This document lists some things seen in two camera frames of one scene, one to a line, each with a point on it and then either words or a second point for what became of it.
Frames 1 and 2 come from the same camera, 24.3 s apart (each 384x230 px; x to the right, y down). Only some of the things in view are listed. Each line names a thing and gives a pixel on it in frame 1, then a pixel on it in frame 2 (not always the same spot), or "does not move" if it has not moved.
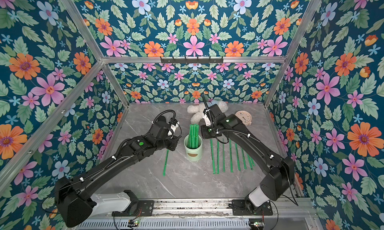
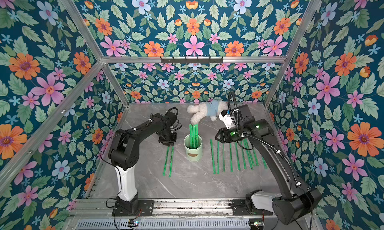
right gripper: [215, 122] -> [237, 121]
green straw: [164, 169] does not move
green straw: [231, 156] does not move
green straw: [244, 160] does not move
